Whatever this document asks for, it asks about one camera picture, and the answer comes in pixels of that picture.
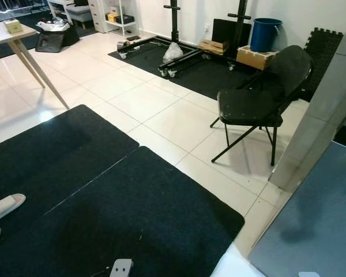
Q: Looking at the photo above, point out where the grey fridge door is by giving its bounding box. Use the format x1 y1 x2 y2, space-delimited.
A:
248 124 346 277

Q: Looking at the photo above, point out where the black foam puzzle mat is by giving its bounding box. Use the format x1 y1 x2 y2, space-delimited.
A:
300 27 344 102

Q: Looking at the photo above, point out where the black folding chair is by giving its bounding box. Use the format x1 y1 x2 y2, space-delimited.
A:
210 45 313 167

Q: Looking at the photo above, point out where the light wooden box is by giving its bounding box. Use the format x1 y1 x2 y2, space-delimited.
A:
236 46 277 71

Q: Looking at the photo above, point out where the blue plastic bucket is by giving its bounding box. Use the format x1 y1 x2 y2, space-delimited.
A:
250 18 283 53

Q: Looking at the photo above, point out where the black flat monitor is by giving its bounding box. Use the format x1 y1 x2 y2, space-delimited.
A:
211 18 252 51

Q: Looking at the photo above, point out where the flat wooden box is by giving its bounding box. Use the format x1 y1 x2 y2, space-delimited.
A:
198 39 229 56

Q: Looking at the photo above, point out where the clear plastic bag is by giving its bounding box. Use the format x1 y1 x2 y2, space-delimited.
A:
163 42 184 63

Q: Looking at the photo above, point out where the black wheeled rack stand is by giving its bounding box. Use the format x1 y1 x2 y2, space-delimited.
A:
116 0 253 77

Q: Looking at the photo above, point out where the black floor mat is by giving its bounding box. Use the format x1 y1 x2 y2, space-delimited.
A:
0 104 140 252
0 146 246 277

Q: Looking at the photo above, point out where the white shelf cart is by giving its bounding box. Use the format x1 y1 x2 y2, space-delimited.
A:
104 0 140 38

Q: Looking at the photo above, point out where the white drawer cabinet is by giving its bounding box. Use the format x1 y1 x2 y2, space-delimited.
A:
88 0 108 33

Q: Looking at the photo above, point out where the grey padded stool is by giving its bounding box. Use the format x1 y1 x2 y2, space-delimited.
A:
65 5 93 27

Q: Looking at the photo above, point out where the black floor bin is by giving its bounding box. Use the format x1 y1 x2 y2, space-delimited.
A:
35 17 80 54

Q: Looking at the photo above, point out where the white desk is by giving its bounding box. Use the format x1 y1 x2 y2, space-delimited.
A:
46 0 76 25

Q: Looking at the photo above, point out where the dark rug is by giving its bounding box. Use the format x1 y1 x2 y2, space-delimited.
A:
0 10 96 61

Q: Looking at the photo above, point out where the yellowish small carton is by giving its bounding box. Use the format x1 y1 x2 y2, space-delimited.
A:
4 19 24 34

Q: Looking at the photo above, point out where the wooden table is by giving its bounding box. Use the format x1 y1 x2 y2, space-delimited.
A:
0 22 70 110

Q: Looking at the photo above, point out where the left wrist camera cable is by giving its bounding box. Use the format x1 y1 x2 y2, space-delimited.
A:
91 265 112 276

